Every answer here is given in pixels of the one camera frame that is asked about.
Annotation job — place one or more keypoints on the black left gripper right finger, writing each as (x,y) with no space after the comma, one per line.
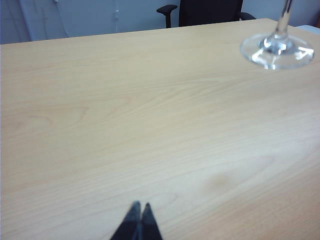
(150,225)

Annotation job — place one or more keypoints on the black mesh office chair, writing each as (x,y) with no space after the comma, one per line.
(210,12)

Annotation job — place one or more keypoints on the clear glass goblet red liquid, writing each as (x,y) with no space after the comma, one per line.
(277,45)

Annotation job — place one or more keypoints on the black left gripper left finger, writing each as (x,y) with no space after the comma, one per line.
(130,222)

